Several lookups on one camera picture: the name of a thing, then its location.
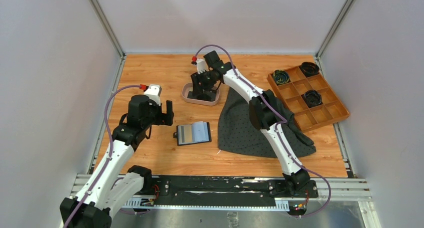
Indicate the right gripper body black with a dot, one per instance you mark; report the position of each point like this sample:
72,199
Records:
206,78

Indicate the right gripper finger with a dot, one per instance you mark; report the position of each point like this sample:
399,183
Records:
196,91
209,94

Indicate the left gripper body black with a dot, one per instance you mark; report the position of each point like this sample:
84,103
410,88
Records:
155,117

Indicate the pink oval tray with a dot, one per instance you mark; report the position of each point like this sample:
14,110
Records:
188,87

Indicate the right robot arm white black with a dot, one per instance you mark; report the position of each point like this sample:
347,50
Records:
263,115

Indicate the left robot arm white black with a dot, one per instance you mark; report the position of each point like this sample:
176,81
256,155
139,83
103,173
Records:
104,194

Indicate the dark grey dotted cloth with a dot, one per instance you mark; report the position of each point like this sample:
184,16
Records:
236,134

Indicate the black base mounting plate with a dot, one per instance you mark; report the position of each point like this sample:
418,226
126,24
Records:
215,191

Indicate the coiled black belt top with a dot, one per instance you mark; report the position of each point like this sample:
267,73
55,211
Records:
309,69

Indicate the coiled black belt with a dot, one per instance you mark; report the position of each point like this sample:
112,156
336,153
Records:
309,69
312,98

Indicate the coiled black belt middle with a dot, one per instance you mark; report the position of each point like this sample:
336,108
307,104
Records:
312,98

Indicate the brown wooden compartment tray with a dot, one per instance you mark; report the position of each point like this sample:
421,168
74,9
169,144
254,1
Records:
304,91

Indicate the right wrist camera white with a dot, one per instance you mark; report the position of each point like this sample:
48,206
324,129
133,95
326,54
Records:
201,66

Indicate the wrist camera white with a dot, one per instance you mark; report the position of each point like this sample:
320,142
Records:
154,92
201,66

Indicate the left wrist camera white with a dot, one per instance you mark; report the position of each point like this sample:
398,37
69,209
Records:
154,92

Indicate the aluminium frame rail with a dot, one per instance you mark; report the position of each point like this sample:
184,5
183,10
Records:
347,190

